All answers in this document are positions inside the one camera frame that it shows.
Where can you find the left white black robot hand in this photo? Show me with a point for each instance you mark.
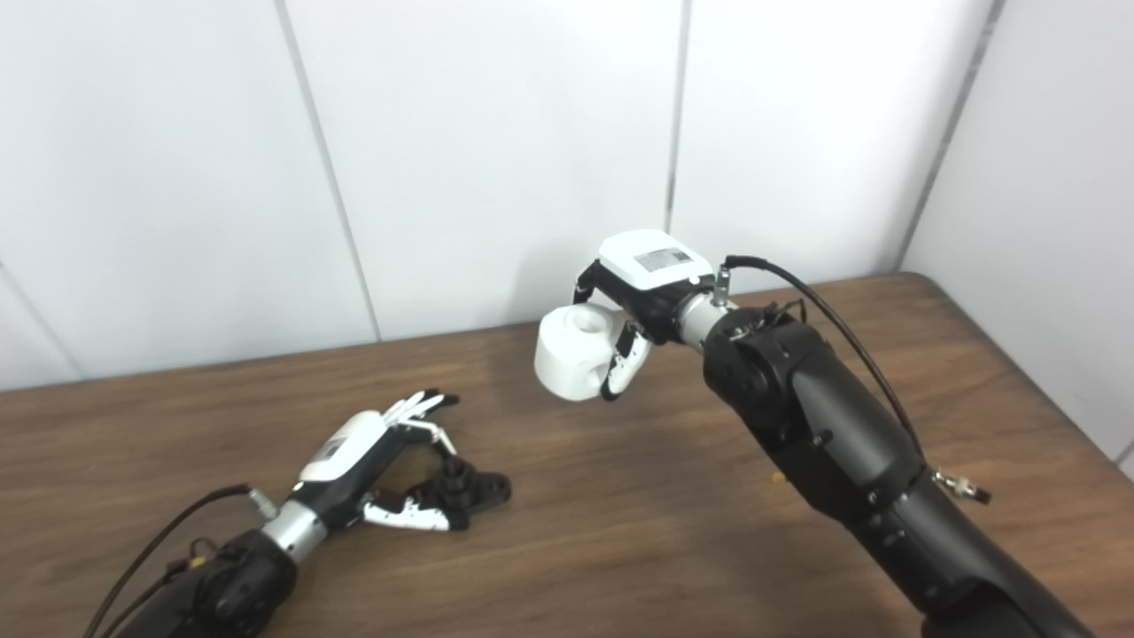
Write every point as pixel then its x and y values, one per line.
pixel 350 447

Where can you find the round white piece with holes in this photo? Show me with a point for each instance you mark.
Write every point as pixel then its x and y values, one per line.
pixel 571 359

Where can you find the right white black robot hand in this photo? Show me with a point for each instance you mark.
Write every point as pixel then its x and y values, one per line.
pixel 656 261

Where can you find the black flanged holder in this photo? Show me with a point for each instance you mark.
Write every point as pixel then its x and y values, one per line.
pixel 487 492

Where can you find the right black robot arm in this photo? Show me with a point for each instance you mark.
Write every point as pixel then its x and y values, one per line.
pixel 842 434

